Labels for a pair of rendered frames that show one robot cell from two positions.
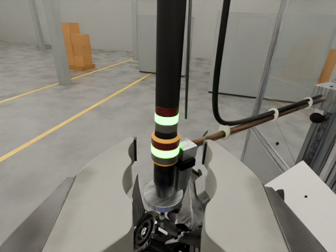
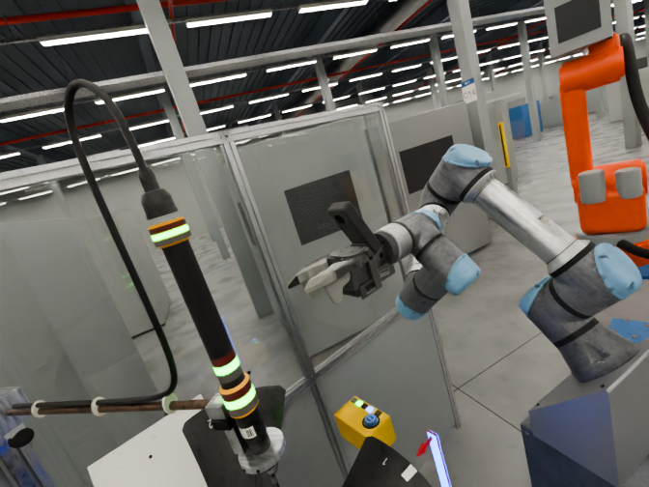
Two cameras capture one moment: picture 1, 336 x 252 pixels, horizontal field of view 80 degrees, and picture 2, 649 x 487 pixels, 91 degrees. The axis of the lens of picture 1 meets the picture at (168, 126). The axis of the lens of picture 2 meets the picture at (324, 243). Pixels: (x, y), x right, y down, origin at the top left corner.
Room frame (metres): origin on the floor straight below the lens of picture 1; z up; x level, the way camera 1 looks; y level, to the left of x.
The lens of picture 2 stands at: (0.35, 0.44, 1.83)
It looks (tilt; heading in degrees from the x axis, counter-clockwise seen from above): 13 degrees down; 236
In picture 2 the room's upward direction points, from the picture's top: 17 degrees counter-clockwise
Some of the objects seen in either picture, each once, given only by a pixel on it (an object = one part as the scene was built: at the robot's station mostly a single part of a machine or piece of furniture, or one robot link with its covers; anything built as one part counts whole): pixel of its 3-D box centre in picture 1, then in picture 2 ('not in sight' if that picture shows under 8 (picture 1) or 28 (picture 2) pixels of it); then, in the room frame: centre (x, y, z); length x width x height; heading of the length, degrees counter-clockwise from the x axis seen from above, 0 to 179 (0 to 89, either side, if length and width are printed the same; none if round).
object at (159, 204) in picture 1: (168, 172); (246, 426); (0.27, -0.01, 1.50); 0.09 x 0.07 x 0.10; 125
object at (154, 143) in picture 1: (165, 139); (236, 386); (0.26, 0.00, 1.57); 0.04 x 0.04 x 0.01
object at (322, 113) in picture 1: (318, 115); (19, 435); (0.60, -0.48, 1.49); 0.05 x 0.04 x 0.05; 125
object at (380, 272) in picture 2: not in sight; (363, 263); (-0.03, 0.00, 1.63); 0.12 x 0.08 x 0.09; 0
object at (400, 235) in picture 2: not in sight; (388, 243); (-0.11, 0.00, 1.64); 0.08 x 0.05 x 0.08; 90
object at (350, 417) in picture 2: not in sight; (365, 427); (-0.09, -0.29, 1.02); 0.16 x 0.10 x 0.11; 90
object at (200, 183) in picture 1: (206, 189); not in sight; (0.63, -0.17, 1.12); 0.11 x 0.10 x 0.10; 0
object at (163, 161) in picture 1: (164, 153); (241, 402); (0.26, 0.00, 1.55); 0.04 x 0.04 x 0.01
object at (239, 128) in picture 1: (273, 116); (98, 408); (0.44, -0.25, 1.55); 0.54 x 0.01 x 0.01; 125
